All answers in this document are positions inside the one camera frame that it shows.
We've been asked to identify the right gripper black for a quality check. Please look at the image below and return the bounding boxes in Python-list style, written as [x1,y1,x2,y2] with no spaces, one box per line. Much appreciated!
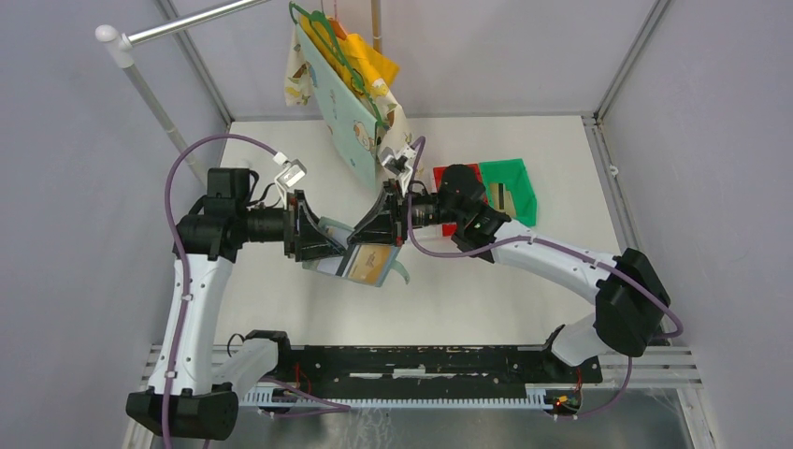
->
[347,180,463,248]

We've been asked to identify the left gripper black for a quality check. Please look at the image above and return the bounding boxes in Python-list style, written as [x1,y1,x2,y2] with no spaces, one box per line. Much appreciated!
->
[238,189,346,262]

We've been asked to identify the gold printed card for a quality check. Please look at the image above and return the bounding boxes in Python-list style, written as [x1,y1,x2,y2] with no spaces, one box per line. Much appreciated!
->
[344,244,393,286]

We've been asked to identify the grey white striped card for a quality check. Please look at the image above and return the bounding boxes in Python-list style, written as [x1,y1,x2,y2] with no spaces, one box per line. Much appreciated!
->
[303,256,346,278]

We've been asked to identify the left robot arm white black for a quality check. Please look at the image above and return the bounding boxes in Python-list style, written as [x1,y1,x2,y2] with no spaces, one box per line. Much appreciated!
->
[126,161,343,448]

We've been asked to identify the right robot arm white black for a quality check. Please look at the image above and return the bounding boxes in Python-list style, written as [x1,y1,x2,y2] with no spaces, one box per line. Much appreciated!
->
[347,165,670,382]

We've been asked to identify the beige cards in green bin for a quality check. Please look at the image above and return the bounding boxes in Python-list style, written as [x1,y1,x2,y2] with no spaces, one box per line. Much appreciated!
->
[489,182,517,218]

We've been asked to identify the red plastic bin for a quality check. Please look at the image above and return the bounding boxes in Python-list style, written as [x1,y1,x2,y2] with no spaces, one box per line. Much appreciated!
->
[432,164,487,238]

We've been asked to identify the mint cartoon print garment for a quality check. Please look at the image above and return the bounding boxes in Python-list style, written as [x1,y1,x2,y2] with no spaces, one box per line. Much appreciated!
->
[296,27,379,191]

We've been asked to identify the green plastic bin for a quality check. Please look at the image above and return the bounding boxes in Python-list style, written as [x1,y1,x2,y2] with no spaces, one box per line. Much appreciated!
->
[479,159,538,227]

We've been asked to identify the cream cartoon print garment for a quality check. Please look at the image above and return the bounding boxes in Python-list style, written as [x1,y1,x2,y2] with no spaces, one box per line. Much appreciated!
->
[283,32,413,156]

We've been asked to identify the yellow garment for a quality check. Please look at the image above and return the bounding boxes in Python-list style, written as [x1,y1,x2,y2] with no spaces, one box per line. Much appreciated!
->
[299,16,399,99]

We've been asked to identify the green clothes hanger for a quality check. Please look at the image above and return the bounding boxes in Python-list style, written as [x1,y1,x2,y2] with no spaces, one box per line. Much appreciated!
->
[288,1,392,128]

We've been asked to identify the metal clothes rack bar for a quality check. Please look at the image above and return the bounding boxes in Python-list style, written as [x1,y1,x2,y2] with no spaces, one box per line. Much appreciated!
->
[95,1,286,182]

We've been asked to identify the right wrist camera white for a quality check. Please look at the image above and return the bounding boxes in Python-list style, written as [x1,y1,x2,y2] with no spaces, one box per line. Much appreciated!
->
[378,144,418,191]

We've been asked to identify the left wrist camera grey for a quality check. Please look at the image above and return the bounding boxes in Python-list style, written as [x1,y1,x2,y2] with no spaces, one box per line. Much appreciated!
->
[273,152,308,201]

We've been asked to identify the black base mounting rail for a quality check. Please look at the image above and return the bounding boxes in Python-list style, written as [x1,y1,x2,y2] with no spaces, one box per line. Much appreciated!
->
[269,345,603,399]

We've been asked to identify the white slotted cable duct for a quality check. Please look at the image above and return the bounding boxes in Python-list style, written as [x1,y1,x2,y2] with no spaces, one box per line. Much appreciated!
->
[238,386,581,411]

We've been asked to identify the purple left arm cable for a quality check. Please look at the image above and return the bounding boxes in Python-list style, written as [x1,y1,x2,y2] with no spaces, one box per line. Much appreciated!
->
[161,133,352,449]

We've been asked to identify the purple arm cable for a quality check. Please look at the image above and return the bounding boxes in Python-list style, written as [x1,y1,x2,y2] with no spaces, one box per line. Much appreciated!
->
[161,133,352,449]
[405,136,684,420]

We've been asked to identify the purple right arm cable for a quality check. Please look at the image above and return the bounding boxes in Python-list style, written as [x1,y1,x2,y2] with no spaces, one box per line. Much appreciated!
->
[405,136,684,420]

